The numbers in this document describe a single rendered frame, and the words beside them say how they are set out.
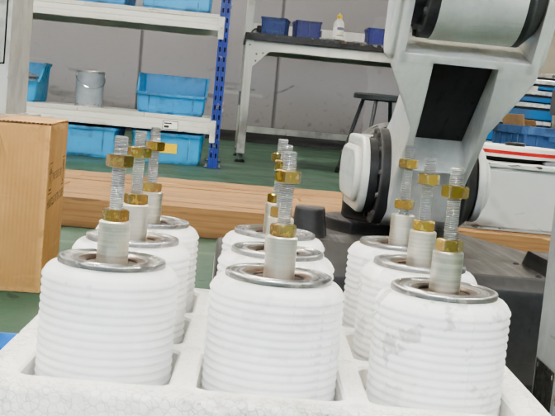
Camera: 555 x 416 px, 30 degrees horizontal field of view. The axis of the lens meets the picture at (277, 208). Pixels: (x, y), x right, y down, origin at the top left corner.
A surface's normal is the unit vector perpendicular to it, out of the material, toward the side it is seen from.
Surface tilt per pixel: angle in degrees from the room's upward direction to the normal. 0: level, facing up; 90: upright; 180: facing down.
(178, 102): 95
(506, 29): 141
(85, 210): 90
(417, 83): 123
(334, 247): 45
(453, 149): 52
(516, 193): 90
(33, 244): 90
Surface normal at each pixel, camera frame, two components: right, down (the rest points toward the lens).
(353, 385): 0.09, -0.99
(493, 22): -0.02, 0.75
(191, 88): 0.07, 0.04
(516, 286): 0.11, -0.61
